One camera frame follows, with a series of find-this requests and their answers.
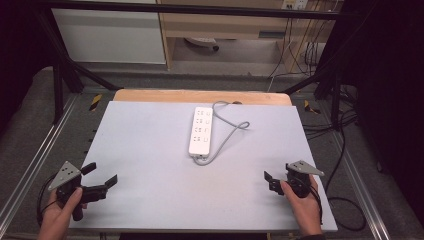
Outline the white cabinet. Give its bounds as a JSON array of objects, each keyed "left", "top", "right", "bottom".
[{"left": 50, "top": 0, "right": 167, "bottom": 65}]

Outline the grey power strip cable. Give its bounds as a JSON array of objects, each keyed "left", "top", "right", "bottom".
[{"left": 192, "top": 100, "right": 251, "bottom": 167}]

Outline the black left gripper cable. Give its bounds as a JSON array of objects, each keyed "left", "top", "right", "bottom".
[{"left": 35, "top": 173, "right": 60, "bottom": 228}]

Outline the wooden desk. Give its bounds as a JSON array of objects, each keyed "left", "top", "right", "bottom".
[{"left": 156, "top": 0, "right": 338, "bottom": 72}]

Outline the black curtain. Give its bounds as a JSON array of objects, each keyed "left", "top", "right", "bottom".
[
  {"left": 0, "top": 0, "right": 56, "bottom": 138},
  {"left": 339, "top": 0, "right": 424, "bottom": 231}
]

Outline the office chair base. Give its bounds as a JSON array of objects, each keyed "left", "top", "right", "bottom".
[{"left": 184, "top": 36, "right": 221, "bottom": 53}]

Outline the wooden board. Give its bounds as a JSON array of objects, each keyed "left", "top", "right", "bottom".
[{"left": 112, "top": 88, "right": 294, "bottom": 107}]

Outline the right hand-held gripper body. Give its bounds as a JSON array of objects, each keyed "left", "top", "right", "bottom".
[{"left": 268, "top": 160, "right": 325, "bottom": 199}]

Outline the black floor cable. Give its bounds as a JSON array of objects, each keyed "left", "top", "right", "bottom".
[{"left": 323, "top": 109, "right": 368, "bottom": 233}]

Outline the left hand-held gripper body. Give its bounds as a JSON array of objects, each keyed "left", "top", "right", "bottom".
[{"left": 48, "top": 160, "right": 110, "bottom": 222}]

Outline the person's right hand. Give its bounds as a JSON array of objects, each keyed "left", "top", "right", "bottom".
[{"left": 279, "top": 174, "right": 324, "bottom": 237}]

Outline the bundle of hanging cables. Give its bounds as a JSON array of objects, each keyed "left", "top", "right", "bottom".
[{"left": 266, "top": 9, "right": 334, "bottom": 94}]

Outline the aluminium rail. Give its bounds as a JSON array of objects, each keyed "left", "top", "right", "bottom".
[
  {"left": 331, "top": 131, "right": 392, "bottom": 240},
  {"left": 0, "top": 94, "right": 81, "bottom": 225}
]

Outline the black metal frame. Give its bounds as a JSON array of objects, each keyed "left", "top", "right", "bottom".
[{"left": 33, "top": 0, "right": 355, "bottom": 129}]

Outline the white wall socket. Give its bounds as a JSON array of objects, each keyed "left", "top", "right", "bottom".
[{"left": 281, "top": 0, "right": 309, "bottom": 11}]

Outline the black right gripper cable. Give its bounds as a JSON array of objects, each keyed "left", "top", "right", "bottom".
[{"left": 308, "top": 185, "right": 325, "bottom": 226}]

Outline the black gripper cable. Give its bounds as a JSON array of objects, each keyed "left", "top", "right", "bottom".
[
  {"left": 308, "top": 185, "right": 325, "bottom": 226},
  {"left": 35, "top": 173, "right": 60, "bottom": 228}
]

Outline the white power strip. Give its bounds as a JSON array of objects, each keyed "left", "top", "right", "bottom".
[{"left": 187, "top": 106, "right": 214, "bottom": 159}]

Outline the person's left hand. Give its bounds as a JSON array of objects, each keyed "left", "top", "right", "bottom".
[{"left": 37, "top": 187, "right": 88, "bottom": 240}]

